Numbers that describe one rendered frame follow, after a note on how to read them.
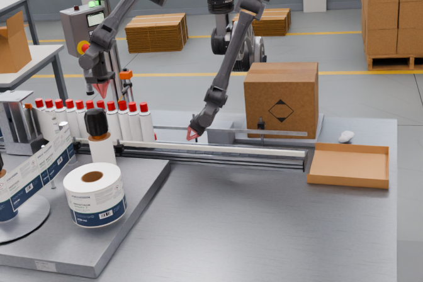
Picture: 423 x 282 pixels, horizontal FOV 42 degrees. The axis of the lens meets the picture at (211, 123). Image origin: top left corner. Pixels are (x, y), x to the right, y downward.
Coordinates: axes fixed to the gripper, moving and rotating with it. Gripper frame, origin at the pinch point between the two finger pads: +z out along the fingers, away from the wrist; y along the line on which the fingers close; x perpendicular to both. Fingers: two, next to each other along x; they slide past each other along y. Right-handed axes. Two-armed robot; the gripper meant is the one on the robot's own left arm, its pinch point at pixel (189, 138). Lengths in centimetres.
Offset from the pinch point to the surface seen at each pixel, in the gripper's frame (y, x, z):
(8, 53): -111, -129, 105
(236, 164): 4.1, 22.1, -6.2
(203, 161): 4.5, 10.8, 2.1
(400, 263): -47, 129, 14
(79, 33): -2, -62, -7
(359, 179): 13, 59, -39
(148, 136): 1.2, -14.1, 10.9
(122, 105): -0.4, -31.0, 7.3
